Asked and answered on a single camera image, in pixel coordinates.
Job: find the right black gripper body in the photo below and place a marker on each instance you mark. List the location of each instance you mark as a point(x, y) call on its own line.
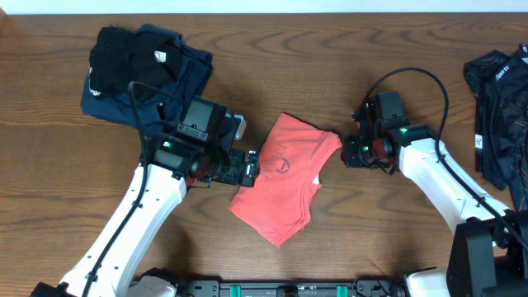
point(364, 153)

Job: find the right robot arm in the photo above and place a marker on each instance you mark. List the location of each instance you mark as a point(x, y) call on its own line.
point(488, 256)

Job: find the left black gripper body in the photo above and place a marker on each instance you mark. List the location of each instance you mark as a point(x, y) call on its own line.
point(224, 167)

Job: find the black mesh sports garment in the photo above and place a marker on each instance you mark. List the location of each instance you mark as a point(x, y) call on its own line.
point(499, 84)

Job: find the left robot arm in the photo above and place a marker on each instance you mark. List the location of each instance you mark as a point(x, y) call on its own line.
point(160, 183)

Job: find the navy blue folded garment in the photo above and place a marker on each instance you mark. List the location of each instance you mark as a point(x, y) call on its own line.
point(157, 106)

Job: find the black folded garment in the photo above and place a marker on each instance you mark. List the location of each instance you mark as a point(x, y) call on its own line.
point(121, 56)

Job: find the orange-red soccer t-shirt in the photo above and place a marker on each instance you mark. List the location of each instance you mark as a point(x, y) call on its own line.
point(293, 155)

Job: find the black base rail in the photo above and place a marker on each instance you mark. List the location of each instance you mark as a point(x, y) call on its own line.
point(363, 287)

